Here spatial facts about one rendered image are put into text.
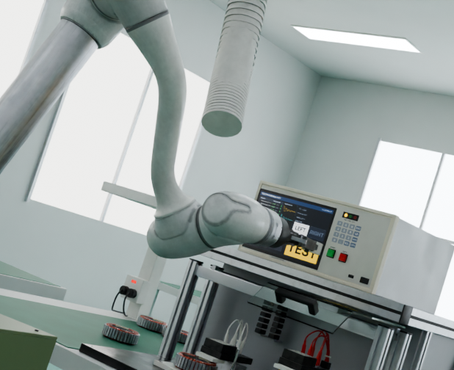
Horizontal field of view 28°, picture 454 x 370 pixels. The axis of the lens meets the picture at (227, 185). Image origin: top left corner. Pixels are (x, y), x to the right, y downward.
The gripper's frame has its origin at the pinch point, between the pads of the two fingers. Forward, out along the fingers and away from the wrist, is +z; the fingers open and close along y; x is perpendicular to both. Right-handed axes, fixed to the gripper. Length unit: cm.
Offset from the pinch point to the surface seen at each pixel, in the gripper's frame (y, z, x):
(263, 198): -25.9, 9.4, 9.2
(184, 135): -467, 452, 86
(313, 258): -4.6, 9.4, -2.4
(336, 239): 0.4, 9.4, 3.9
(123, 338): -59, 9, -41
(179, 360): -21.7, -8.9, -37.8
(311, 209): -9.9, 9.4, 9.7
